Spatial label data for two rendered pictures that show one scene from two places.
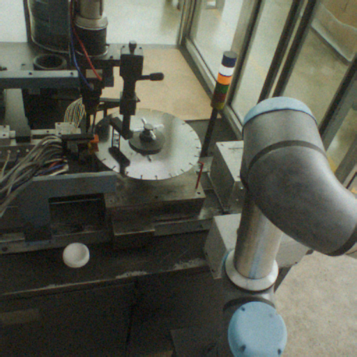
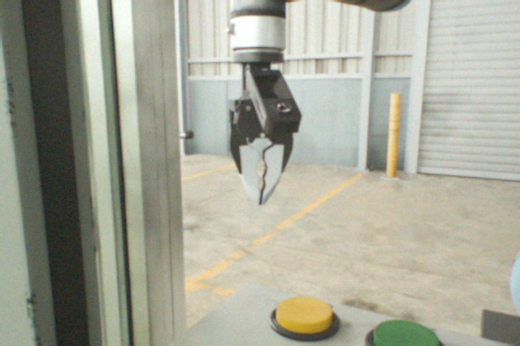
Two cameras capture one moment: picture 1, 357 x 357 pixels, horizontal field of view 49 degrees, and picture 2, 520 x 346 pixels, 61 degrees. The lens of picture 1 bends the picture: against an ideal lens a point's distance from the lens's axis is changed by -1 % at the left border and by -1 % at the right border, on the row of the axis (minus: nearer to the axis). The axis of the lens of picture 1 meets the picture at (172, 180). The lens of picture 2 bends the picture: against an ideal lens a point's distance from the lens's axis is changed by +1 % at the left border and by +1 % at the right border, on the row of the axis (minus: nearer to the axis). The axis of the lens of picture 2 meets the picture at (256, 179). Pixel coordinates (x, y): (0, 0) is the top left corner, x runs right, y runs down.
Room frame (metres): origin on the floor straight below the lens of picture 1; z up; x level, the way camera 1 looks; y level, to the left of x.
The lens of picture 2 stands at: (0.94, -0.15, 1.06)
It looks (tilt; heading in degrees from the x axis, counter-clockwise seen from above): 12 degrees down; 231
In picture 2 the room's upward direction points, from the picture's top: straight up
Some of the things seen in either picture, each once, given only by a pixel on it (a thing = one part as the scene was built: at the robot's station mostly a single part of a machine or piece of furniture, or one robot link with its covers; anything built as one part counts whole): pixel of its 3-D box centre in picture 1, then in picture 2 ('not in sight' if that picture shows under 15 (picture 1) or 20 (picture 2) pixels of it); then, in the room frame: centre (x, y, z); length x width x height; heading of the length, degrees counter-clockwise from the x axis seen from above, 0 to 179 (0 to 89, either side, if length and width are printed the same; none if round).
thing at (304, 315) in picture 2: not in sight; (304, 321); (0.73, -0.35, 0.90); 0.04 x 0.04 x 0.02
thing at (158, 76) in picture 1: (146, 73); not in sight; (0.84, 0.12, 1.21); 0.08 x 0.06 x 0.03; 113
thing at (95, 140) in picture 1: (80, 144); not in sight; (0.83, 0.28, 0.95); 0.10 x 0.03 x 0.07; 113
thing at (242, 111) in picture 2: not in sight; (257, 98); (0.54, -0.63, 1.05); 0.09 x 0.08 x 0.12; 62
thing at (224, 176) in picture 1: (244, 176); not in sight; (0.98, -0.23, 0.82); 0.18 x 0.18 x 0.15; 23
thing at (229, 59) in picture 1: (229, 58); not in sight; (1.14, -0.09, 1.14); 0.05 x 0.04 x 0.03; 23
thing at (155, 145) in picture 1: (147, 137); not in sight; (0.91, 0.10, 0.96); 0.11 x 0.11 x 0.03
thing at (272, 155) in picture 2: not in sight; (267, 171); (0.53, -0.62, 0.94); 0.06 x 0.03 x 0.09; 62
